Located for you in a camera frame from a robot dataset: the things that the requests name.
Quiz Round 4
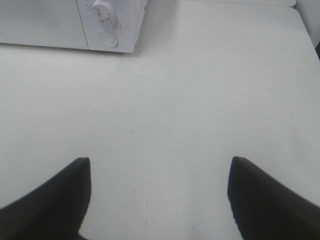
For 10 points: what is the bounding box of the round white door button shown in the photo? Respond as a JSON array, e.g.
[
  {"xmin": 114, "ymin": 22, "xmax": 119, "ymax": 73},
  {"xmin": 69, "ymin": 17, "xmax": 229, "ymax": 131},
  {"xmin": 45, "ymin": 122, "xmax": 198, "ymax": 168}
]
[{"xmin": 99, "ymin": 31, "xmax": 119, "ymax": 48}]

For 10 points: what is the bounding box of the white timer knob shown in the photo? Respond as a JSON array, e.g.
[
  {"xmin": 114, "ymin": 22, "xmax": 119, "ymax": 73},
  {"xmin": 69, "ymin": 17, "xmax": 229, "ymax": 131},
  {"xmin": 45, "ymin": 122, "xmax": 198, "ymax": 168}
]
[{"xmin": 90, "ymin": 0, "xmax": 117, "ymax": 24}]

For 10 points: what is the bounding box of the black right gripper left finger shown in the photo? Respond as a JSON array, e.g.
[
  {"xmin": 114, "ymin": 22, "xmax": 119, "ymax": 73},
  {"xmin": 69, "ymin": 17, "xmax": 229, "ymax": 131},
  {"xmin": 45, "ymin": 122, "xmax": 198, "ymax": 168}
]
[{"xmin": 0, "ymin": 157, "xmax": 92, "ymax": 240}]

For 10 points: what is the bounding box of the white microwave door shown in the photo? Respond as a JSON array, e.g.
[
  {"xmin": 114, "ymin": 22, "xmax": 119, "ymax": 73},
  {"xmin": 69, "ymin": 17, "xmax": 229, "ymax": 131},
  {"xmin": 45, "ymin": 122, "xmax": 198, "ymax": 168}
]
[{"xmin": 0, "ymin": 0, "xmax": 88, "ymax": 50}]

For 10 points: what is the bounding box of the white microwave oven body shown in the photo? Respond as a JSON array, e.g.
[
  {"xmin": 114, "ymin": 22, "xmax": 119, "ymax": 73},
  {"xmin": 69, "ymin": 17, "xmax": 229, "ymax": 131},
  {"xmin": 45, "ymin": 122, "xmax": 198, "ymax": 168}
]
[{"xmin": 76, "ymin": 0, "xmax": 148, "ymax": 54}]

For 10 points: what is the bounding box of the white adjacent table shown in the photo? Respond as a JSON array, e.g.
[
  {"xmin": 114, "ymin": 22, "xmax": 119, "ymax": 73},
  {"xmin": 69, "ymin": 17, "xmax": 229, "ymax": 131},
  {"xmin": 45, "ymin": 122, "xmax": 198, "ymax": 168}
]
[{"xmin": 179, "ymin": 0, "xmax": 297, "ymax": 8}]

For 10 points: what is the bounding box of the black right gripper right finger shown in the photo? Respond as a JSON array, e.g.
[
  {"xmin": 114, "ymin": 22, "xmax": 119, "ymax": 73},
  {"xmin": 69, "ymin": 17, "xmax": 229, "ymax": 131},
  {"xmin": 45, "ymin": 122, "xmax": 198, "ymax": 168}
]
[{"xmin": 227, "ymin": 156, "xmax": 320, "ymax": 240}]

